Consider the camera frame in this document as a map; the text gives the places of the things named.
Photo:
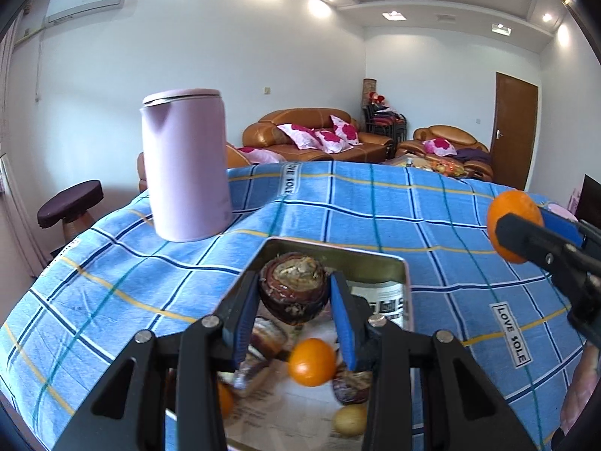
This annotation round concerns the yellow-green round fruit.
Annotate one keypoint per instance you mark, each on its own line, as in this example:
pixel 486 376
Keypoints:
pixel 350 420

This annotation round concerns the pink floral pillow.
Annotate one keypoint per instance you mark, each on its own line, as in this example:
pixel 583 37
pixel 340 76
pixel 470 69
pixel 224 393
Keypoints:
pixel 332 141
pixel 298 136
pixel 439 147
pixel 346 128

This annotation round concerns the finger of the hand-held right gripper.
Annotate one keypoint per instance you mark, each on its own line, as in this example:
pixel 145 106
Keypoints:
pixel 561 225
pixel 526 237

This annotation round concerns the large orange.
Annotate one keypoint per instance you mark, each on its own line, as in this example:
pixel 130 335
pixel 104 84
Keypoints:
pixel 509 206

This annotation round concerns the brown wooden door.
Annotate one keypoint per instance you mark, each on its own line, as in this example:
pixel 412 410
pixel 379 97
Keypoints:
pixel 512 131

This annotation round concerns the pink cartoon bucket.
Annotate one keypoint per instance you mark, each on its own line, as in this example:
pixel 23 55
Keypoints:
pixel 558 207

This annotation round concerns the person's right hand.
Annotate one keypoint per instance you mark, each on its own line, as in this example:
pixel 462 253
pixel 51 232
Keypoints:
pixel 584 385

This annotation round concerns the coffee table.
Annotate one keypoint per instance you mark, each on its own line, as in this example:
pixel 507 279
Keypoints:
pixel 404 159

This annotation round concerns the small brown fruit piece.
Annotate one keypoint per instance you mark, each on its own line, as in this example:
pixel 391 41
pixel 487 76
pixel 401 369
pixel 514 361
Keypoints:
pixel 268 336

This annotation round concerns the purple cloth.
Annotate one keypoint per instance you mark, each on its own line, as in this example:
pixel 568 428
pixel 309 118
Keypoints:
pixel 472 155

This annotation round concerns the pink paper bag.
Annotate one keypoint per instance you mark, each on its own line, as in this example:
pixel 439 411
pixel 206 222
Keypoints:
pixel 573 198

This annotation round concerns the stack of dark chairs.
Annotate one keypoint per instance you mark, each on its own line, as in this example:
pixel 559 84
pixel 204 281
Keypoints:
pixel 385 124

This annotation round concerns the colourful snack pile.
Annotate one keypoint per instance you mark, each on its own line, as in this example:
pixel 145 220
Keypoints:
pixel 443 167

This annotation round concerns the pink metal tin box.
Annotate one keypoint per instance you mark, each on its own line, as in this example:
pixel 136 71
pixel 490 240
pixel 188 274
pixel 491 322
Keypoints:
pixel 366 263

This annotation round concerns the ceiling air vent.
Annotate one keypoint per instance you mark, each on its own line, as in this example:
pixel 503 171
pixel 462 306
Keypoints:
pixel 446 18

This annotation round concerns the dark cushioned wooden stool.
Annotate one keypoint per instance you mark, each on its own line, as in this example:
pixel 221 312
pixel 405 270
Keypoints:
pixel 70 199

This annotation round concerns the tall brown floor vase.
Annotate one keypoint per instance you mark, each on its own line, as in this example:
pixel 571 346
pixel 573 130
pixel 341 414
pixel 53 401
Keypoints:
pixel 369 87

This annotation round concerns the red artificial flowers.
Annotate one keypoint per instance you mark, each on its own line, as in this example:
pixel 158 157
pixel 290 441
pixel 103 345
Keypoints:
pixel 378 99

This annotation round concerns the blue plaid tablecloth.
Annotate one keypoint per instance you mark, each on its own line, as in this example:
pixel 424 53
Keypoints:
pixel 422 225

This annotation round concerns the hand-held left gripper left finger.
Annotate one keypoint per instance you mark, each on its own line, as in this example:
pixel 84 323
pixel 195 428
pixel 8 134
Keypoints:
pixel 242 333

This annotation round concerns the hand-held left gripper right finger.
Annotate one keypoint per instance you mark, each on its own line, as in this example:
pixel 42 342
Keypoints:
pixel 345 329

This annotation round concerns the dark brown mangosteen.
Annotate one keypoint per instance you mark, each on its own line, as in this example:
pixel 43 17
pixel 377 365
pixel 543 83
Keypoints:
pixel 352 386
pixel 293 286

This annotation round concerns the light pink pillow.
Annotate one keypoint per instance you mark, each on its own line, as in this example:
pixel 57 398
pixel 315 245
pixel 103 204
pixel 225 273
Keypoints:
pixel 258 155

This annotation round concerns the square ceiling light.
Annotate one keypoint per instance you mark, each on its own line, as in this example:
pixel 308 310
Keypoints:
pixel 393 15
pixel 501 28

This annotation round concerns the black television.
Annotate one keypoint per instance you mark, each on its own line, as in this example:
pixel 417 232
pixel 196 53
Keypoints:
pixel 591 192

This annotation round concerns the brown leather armchair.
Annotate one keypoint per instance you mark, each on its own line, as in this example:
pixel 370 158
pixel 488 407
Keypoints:
pixel 446 132

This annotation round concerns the purple passion fruit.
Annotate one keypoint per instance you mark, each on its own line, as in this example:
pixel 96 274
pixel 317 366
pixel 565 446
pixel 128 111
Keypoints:
pixel 251 372

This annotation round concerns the light window curtain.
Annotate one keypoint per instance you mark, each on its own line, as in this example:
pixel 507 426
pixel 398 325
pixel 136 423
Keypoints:
pixel 14 206

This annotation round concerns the brown leather sofa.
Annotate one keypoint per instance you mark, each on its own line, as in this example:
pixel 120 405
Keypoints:
pixel 263 131

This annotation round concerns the white wall air conditioner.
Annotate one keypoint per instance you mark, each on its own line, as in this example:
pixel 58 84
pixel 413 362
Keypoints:
pixel 87 2

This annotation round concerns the pink electric kettle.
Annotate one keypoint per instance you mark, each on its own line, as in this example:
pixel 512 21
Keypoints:
pixel 188 174

